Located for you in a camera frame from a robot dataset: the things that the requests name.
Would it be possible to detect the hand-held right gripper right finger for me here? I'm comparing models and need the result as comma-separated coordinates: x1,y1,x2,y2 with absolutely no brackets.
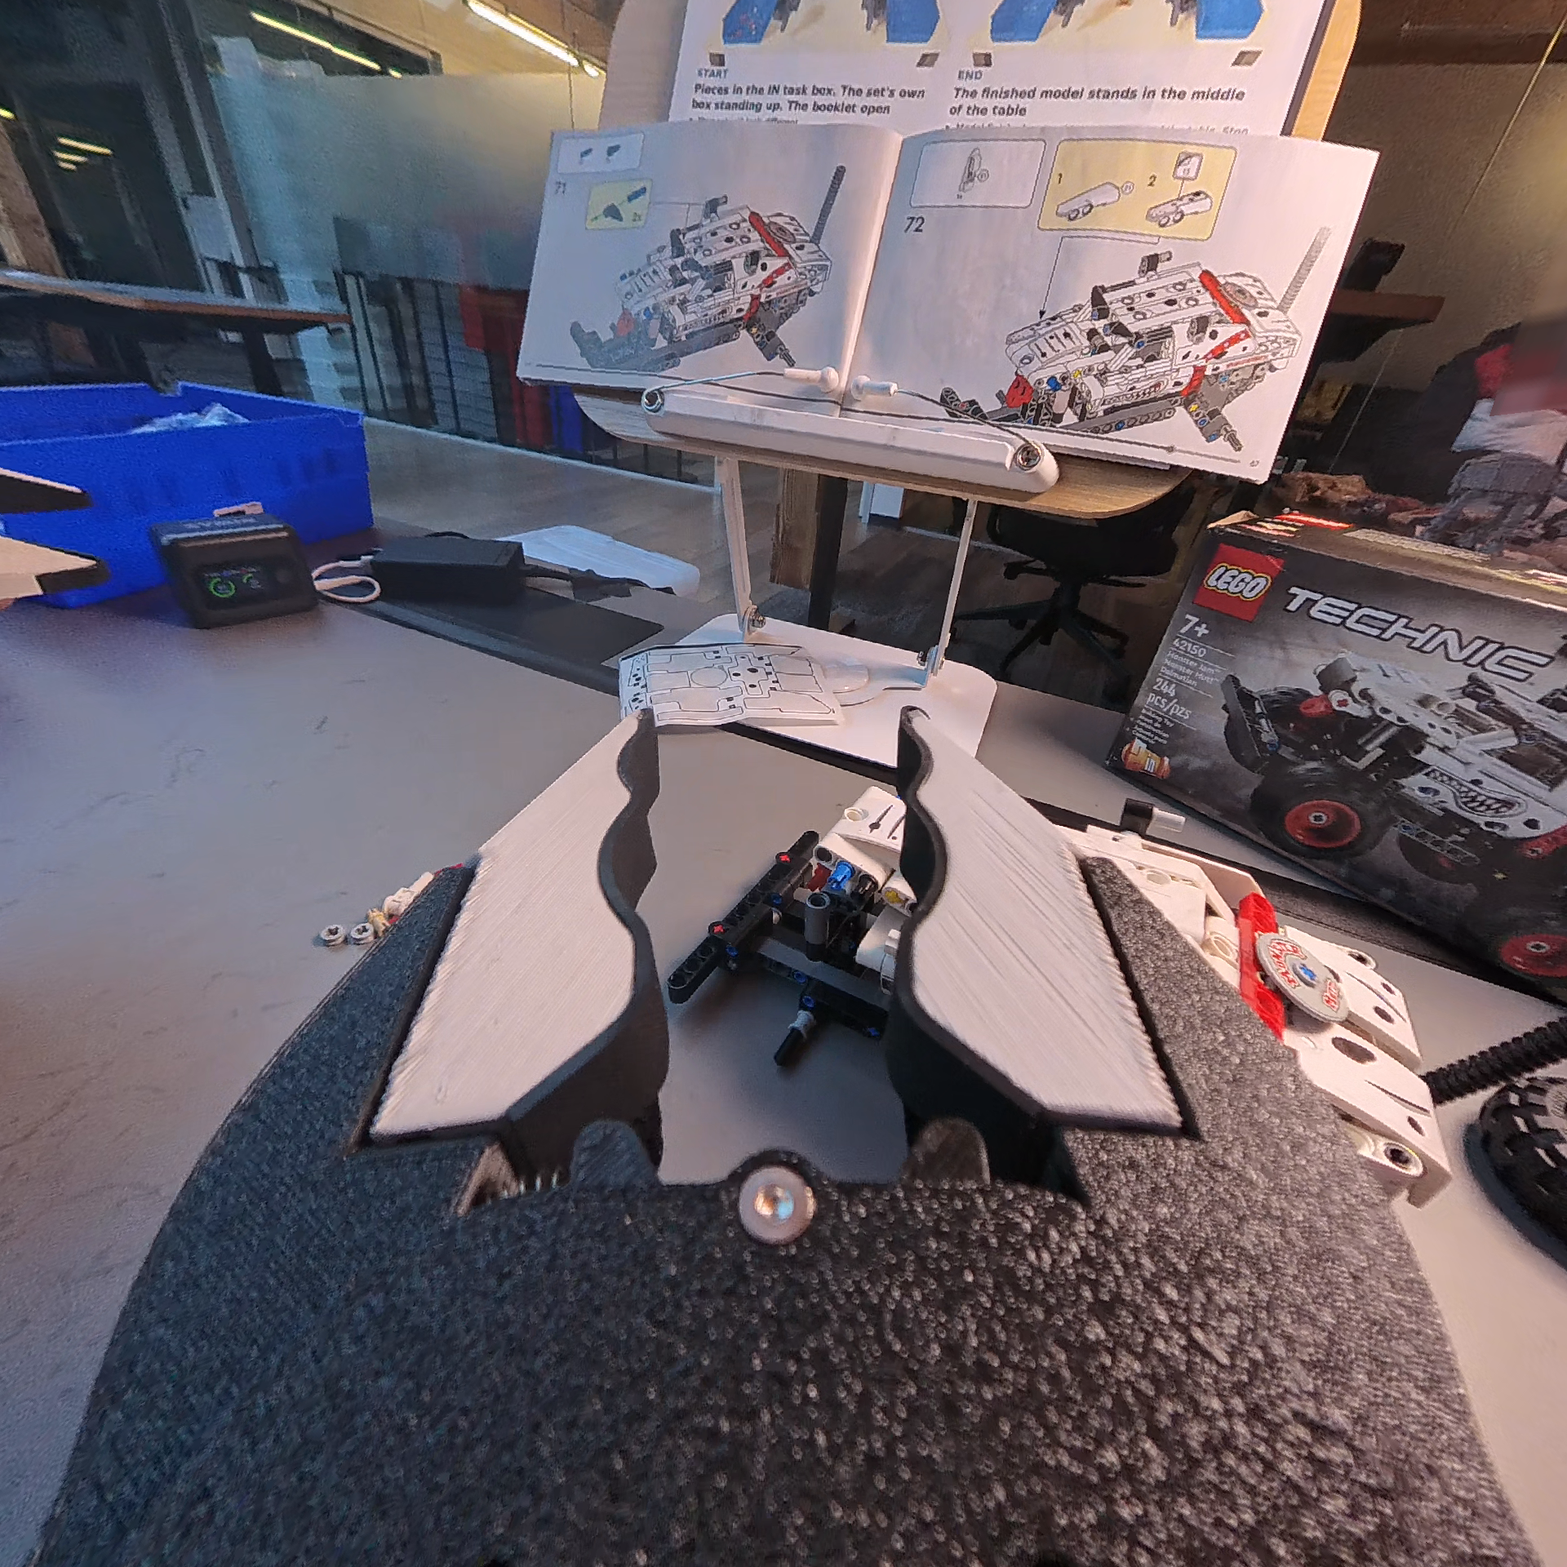
884,707,1186,1134

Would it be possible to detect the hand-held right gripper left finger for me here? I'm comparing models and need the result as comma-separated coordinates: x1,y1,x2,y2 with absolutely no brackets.
367,707,675,1145

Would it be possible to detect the pile of small lego pieces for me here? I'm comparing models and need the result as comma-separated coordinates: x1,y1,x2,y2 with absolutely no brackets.
311,869,436,950

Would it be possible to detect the white lego truck model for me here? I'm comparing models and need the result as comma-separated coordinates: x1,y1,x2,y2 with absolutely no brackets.
665,784,1567,1207

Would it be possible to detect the lego sticker sheet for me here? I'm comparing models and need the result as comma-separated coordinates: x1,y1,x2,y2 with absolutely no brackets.
615,642,846,729

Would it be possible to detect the lego set box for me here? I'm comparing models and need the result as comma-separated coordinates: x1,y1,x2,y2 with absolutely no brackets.
1107,511,1567,981

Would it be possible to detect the black lego tyre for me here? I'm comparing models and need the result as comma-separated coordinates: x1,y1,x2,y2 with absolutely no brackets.
1475,1065,1567,1263

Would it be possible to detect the open lego instruction booklet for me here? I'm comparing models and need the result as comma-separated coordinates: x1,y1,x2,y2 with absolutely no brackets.
516,123,1382,472

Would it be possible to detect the black power bank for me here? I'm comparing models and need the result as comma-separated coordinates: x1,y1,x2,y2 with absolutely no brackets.
149,504,316,629

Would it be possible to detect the blue plastic bin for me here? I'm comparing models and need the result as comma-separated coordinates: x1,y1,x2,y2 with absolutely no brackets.
0,382,371,608

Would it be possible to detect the wooden desk with black legs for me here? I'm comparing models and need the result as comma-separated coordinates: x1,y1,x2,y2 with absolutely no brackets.
0,269,356,394

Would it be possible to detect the black power adapter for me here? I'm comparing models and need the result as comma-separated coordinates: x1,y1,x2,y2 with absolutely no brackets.
367,535,527,604

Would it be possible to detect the white ribbed plastic container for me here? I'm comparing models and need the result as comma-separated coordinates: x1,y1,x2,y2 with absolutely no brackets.
501,524,667,601

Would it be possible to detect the black office chair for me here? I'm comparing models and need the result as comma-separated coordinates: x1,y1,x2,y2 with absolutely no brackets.
984,489,1182,687

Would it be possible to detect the frosted glass partition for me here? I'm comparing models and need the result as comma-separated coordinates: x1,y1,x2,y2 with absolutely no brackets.
208,67,613,405

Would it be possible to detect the white book stand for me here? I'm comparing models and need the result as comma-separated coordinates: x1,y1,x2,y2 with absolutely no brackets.
641,368,1059,767

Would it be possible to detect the printed task instruction sheet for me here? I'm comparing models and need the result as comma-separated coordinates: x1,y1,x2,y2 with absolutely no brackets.
665,0,1335,136

